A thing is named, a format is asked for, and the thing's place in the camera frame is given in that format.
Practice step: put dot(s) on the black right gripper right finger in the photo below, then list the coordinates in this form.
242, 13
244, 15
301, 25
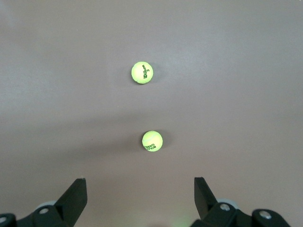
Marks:
206, 203

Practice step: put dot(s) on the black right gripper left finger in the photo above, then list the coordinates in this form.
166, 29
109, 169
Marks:
73, 201

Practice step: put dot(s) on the tennis ball with Roland Garros print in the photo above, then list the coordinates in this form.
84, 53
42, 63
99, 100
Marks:
151, 139

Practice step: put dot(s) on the tennis ball with Wilson print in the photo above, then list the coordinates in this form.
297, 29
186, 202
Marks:
139, 73

